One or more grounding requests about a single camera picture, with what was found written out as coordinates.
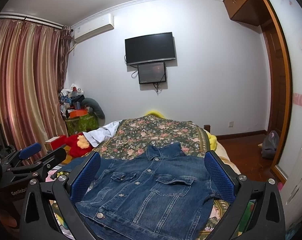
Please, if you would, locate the grey plush cushion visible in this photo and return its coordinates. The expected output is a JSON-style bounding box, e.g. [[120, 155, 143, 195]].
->
[[80, 98, 105, 119]]

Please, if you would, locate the red plush toy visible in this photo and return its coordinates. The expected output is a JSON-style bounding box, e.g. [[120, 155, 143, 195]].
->
[[64, 133, 93, 158]]

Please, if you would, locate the blue denim jacket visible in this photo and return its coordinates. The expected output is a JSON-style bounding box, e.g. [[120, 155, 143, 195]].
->
[[75, 142, 220, 239]]

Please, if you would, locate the wooden wardrobe cabinet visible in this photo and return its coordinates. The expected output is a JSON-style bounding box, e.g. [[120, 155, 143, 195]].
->
[[223, 0, 270, 26]]

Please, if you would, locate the grey bag on floor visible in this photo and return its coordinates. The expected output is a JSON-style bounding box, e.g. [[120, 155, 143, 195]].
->
[[261, 131, 280, 159]]

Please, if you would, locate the floral bedspread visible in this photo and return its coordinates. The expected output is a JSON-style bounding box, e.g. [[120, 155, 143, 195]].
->
[[97, 115, 229, 239]]

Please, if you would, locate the yellow blanket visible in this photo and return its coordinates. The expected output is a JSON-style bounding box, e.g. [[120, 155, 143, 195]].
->
[[146, 110, 165, 119]]

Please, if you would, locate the white drawer cabinet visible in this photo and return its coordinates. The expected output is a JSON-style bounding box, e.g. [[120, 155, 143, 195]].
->
[[280, 145, 302, 230]]

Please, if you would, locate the green storage box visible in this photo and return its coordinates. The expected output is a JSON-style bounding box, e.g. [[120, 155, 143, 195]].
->
[[65, 114, 99, 135]]

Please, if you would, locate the striped pink curtain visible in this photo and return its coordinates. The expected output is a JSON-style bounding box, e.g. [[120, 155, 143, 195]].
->
[[0, 19, 71, 149]]

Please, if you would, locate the orange box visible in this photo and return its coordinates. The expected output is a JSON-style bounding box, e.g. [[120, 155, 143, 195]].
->
[[69, 109, 88, 118]]

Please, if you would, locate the black wall television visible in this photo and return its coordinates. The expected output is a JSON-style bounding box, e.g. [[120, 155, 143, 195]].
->
[[124, 32, 176, 65]]

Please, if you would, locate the white air conditioner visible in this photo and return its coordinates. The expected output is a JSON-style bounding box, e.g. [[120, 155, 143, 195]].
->
[[74, 14, 114, 43]]

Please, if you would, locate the white sliding wardrobe door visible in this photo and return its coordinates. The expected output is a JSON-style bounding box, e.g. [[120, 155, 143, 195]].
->
[[262, 0, 302, 176]]

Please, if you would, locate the white folded garment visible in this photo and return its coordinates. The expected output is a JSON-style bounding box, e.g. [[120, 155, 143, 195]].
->
[[83, 120, 122, 148]]

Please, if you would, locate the small black wall monitor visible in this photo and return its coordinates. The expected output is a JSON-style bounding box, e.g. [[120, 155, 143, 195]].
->
[[137, 62, 166, 85]]

